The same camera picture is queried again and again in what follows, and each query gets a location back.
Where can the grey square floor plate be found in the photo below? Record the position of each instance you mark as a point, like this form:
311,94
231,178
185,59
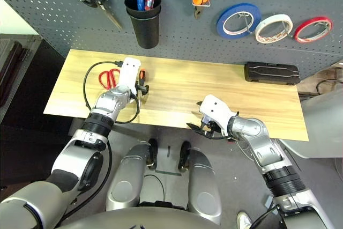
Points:
269,200

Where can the silver robot leg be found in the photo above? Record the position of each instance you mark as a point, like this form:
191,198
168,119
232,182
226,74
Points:
203,186
126,180

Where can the black aluminium-edged flight case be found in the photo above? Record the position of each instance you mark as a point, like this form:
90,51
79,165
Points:
29,60

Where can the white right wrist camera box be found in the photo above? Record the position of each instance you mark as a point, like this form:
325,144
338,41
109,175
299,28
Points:
217,111

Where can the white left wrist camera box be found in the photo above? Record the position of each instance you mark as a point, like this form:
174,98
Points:
130,73

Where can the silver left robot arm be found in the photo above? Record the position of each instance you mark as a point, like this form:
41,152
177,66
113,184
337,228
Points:
107,105

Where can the orange and black screwdriver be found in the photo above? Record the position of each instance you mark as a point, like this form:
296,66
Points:
142,74

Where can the light grey side table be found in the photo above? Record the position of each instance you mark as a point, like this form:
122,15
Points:
324,121

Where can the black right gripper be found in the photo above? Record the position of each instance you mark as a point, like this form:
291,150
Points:
213,129

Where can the black ribbed plastic case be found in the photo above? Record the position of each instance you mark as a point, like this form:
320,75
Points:
9,73

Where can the long black floor tape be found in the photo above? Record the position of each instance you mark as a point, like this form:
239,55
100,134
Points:
168,172

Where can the silver robot left leg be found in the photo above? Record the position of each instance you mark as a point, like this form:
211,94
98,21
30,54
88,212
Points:
126,180

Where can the white tape roll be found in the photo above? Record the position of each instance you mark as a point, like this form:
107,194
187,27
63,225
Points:
257,34

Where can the blue tape roll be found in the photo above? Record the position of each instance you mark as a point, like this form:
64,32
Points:
220,26

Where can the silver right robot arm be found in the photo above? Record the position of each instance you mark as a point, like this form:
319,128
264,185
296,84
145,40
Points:
257,137

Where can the red tape roll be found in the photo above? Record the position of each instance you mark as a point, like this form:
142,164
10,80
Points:
297,36

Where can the silver robot right leg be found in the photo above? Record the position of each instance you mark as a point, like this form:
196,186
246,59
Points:
203,186

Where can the black tool case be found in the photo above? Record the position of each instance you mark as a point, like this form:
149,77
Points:
270,73

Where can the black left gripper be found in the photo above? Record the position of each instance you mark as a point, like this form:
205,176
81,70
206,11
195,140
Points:
140,91

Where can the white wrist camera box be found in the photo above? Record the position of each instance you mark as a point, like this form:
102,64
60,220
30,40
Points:
217,111
130,73

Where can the grey robot torso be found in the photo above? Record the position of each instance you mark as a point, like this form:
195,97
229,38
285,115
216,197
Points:
139,221

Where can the black plastic cup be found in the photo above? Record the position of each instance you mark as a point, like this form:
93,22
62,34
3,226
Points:
147,33

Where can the short black floor tape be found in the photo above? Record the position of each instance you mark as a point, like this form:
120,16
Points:
169,151

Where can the white sneaker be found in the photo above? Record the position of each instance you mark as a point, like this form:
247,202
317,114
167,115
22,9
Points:
244,221

